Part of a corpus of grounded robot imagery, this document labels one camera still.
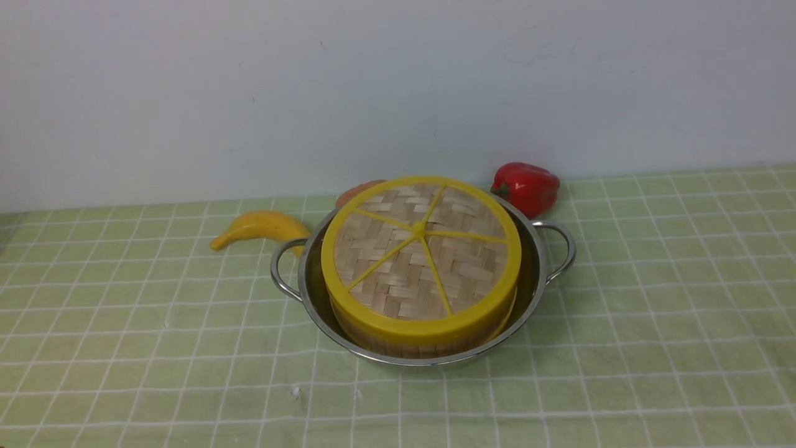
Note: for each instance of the red bell pepper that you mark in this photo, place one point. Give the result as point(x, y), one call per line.
point(532, 190)

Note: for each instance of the yellow rimmed woven steamer lid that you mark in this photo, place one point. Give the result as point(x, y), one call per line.
point(413, 228)

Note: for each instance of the stainless steel pot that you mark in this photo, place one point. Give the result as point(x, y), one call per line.
point(315, 299)

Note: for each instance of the green checkered tablecloth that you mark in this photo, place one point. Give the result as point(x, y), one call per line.
point(674, 328)

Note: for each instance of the yellow plastic banana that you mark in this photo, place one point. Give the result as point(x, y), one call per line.
point(267, 224)

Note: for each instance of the orange round fruit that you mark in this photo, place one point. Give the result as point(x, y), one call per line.
point(346, 196)

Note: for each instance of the yellow rimmed bamboo steamer basket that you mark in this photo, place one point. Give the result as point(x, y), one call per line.
point(423, 320)

